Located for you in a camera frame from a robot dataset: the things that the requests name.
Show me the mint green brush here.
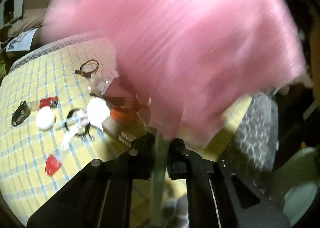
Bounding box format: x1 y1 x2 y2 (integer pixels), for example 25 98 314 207
150 130 170 227

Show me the pink knitted cloth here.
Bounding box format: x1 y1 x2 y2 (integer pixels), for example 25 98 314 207
42 0 305 144

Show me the red small pouch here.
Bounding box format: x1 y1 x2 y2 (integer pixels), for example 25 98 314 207
45 155 61 177

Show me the yellow plaid tablecloth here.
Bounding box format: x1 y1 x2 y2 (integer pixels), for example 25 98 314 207
0 37 253 228

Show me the white round compact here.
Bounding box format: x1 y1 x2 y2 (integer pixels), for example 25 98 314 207
36 106 56 131

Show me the red capped small bottle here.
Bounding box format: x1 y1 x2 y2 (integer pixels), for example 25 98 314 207
29 97 59 111

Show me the small black case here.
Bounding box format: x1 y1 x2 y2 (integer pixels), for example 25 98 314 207
11 101 30 127

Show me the white printed paper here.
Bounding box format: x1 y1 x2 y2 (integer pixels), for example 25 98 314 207
5 29 37 52

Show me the beige cushion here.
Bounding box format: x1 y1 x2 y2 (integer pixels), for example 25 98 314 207
8 8 47 37

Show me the black hair tie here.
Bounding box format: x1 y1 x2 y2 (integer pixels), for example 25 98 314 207
63 108 94 141

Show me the black coiled cable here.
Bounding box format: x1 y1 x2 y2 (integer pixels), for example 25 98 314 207
74 59 100 78

